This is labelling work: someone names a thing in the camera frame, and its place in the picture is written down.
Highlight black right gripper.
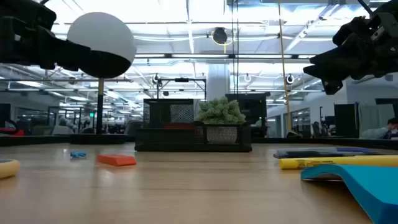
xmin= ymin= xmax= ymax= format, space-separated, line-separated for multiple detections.
xmin=303 ymin=0 xmax=398 ymax=96

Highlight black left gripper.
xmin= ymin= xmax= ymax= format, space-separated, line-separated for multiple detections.
xmin=0 ymin=0 xmax=91 ymax=72

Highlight yellow highlighter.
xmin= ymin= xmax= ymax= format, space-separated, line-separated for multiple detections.
xmin=278 ymin=155 xmax=398 ymax=170

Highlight orange eraser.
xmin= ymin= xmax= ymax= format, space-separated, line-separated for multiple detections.
xmin=96 ymin=154 xmax=137 ymax=167

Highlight yellow-handled scissors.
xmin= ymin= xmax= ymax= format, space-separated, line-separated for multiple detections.
xmin=0 ymin=159 xmax=21 ymax=180

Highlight blue sticky note pad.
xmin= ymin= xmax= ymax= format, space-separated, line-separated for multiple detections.
xmin=300 ymin=164 xmax=398 ymax=224

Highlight black mesh desk organizer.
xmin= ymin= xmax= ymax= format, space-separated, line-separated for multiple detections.
xmin=134 ymin=98 xmax=253 ymax=153

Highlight black tall cabinet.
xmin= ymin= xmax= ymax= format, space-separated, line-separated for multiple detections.
xmin=334 ymin=103 xmax=360 ymax=139

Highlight person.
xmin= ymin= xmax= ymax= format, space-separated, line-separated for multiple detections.
xmin=360 ymin=117 xmax=398 ymax=140

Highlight red and black equipment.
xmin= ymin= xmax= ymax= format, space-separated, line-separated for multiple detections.
xmin=0 ymin=119 xmax=25 ymax=137

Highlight black equipment rack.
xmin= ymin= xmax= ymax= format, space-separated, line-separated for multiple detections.
xmin=226 ymin=92 xmax=271 ymax=138

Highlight green artificial potted plant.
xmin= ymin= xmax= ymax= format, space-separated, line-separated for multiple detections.
xmin=195 ymin=96 xmax=247 ymax=145

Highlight yellow hanging cable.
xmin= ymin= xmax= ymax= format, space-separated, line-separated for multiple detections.
xmin=277 ymin=0 xmax=294 ymax=135

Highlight black aluminium table frame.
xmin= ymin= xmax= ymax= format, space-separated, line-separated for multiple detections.
xmin=0 ymin=134 xmax=398 ymax=150

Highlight black ceiling cable reel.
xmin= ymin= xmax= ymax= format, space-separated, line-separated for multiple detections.
xmin=211 ymin=27 xmax=229 ymax=45

